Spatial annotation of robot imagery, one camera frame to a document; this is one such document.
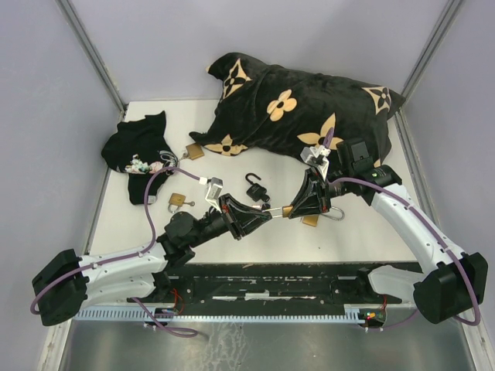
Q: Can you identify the brass padlock near pillow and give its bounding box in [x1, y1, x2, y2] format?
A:
[181, 143, 204, 160]

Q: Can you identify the black floral pillow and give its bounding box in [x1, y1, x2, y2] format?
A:
[189, 53, 405, 170]

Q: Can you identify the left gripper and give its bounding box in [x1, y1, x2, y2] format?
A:
[188, 192, 272, 248]

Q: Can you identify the black printed garment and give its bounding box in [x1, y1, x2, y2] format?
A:
[101, 111, 179, 205]

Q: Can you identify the small brass padlock long shackle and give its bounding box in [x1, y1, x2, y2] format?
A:
[265, 206, 292, 218]

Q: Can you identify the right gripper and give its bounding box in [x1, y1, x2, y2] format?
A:
[286, 167, 353, 218]

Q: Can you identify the black padlock shackle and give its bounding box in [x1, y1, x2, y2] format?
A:
[244, 172, 270, 203]

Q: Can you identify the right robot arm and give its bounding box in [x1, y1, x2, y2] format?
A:
[283, 138, 488, 326]

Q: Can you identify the slotted cable duct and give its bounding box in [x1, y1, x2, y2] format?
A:
[73, 303, 387, 322]

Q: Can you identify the medium brass padlock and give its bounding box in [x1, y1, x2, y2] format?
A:
[167, 192, 195, 214]

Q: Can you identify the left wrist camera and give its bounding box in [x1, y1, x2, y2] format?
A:
[205, 177, 224, 211]

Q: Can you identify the purple cable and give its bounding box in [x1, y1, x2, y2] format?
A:
[29, 166, 212, 338]
[320, 127, 483, 332]

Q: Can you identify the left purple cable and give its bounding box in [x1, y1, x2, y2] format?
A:
[29, 166, 212, 338]

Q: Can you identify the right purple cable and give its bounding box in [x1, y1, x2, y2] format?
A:
[320, 127, 483, 332]

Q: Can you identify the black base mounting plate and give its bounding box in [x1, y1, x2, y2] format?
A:
[141, 263, 401, 314]

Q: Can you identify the large brass padlock long shackle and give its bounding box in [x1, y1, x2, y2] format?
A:
[302, 207, 345, 227]

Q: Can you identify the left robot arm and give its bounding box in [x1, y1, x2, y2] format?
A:
[30, 194, 273, 326]

